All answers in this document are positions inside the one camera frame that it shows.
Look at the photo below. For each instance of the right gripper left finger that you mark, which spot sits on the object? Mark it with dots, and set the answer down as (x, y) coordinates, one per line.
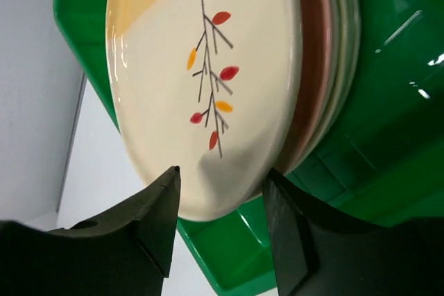
(125, 250)

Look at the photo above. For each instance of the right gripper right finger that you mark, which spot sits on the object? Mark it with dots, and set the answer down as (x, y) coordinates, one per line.
(319, 250)

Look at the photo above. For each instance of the yellow and cream plate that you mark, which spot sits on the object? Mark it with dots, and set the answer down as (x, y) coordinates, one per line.
(209, 86)

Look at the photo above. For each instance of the green and cream plate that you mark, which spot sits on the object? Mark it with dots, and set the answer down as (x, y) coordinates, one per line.
(347, 54)

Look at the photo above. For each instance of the pink and cream plate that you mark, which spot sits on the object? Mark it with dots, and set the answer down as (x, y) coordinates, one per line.
(317, 46)

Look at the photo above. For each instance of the green plastic bin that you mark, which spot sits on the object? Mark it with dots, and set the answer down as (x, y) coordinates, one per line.
(381, 161)

